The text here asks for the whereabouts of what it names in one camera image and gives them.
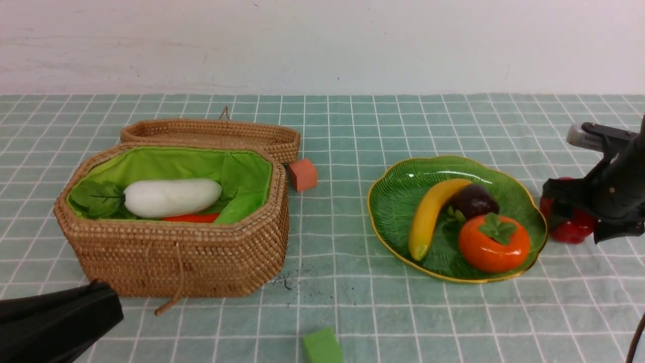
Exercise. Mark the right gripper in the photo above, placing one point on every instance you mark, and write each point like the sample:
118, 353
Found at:
614, 196

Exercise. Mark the red bell pepper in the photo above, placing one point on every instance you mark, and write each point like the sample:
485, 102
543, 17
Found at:
560, 205

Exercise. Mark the orange persimmon with leaf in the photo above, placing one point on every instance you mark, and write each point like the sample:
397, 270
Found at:
494, 244

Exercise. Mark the dark purple mangosteen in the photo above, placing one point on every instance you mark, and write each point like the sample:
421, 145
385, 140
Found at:
472, 201

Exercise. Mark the yellow banana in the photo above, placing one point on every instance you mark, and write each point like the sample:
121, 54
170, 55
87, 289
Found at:
426, 215

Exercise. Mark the light green gourd vegetable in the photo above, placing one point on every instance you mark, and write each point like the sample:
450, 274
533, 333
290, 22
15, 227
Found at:
239, 208

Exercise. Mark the orange carrot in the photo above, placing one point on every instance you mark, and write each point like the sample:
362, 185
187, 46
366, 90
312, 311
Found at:
208, 218

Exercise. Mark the white radish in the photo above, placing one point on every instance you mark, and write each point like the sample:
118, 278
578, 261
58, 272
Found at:
144, 199

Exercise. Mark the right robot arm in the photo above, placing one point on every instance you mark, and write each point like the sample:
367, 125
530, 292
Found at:
608, 202

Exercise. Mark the green glass leaf plate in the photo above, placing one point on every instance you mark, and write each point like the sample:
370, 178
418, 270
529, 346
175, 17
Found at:
394, 198

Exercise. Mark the orange foam block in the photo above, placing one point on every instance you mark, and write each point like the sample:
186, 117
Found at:
302, 175

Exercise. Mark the green foam block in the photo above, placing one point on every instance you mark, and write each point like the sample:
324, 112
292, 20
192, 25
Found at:
322, 346

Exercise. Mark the woven basket lid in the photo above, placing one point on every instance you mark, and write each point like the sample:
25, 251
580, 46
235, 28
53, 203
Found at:
280, 142

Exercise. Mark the woven wicker basket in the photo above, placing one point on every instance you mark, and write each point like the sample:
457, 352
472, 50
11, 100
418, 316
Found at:
164, 259

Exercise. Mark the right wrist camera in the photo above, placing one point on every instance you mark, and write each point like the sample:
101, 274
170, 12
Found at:
595, 137

